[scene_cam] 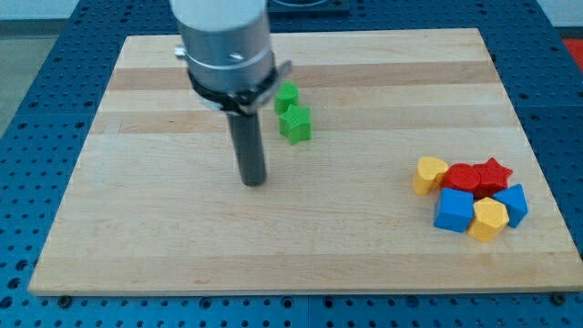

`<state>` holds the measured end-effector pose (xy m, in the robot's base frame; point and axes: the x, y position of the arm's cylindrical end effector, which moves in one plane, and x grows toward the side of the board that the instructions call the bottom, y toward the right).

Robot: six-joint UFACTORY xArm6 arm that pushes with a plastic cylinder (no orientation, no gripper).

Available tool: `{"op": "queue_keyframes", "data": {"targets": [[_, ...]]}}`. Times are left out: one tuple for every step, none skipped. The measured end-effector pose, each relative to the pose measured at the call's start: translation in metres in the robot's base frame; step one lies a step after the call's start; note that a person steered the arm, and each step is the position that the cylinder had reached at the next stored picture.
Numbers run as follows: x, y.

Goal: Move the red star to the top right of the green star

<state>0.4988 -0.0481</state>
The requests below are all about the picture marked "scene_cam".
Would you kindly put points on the blue cube block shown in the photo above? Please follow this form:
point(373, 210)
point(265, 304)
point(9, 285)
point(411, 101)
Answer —
point(454, 210)

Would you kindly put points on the green star block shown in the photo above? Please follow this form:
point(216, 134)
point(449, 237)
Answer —
point(296, 124)

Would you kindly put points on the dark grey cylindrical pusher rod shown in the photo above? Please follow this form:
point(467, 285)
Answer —
point(245, 132)

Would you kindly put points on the yellow heart block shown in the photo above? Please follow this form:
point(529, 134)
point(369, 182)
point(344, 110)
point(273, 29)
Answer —
point(429, 174)

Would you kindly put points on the yellow hexagon block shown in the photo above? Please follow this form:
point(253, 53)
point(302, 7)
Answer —
point(490, 218)

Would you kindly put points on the green cylinder block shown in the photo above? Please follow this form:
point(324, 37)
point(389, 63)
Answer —
point(287, 94)

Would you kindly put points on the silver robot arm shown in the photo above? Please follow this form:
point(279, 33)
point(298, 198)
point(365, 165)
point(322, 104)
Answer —
point(232, 68)

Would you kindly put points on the blue triangle block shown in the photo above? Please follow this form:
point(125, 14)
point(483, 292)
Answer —
point(515, 200)

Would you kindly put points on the red star block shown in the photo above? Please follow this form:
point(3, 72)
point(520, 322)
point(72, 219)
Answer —
point(493, 178)

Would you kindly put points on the red cylinder block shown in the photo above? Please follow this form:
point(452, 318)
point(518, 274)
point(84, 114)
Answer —
point(462, 177)

